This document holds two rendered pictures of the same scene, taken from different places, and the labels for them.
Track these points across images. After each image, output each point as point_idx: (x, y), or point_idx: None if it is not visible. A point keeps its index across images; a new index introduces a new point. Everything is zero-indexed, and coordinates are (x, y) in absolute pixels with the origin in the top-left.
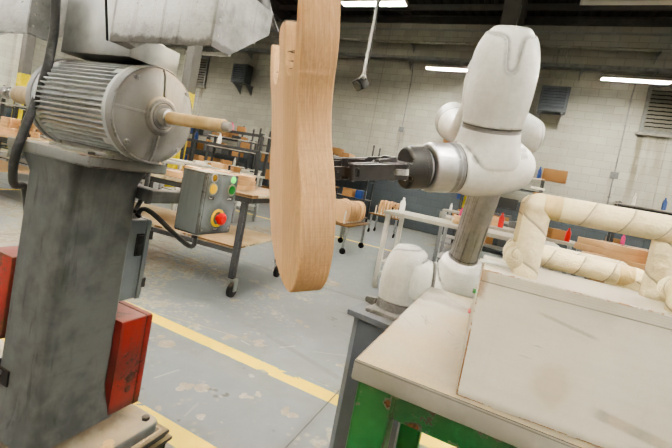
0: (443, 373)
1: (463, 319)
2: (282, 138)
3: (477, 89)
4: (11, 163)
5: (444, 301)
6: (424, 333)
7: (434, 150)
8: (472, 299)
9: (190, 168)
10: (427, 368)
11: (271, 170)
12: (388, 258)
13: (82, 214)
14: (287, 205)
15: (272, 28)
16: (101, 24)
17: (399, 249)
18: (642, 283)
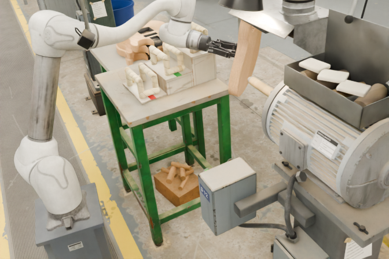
0: (210, 82)
1: (160, 99)
2: (254, 45)
3: (194, 8)
4: None
5: (146, 110)
6: (193, 94)
7: (202, 33)
8: (123, 111)
9: (251, 168)
10: (213, 84)
11: (242, 70)
12: (68, 178)
13: None
14: (253, 59)
15: (232, 12)
16: (359, 60)
17: (64, 164)
18: None
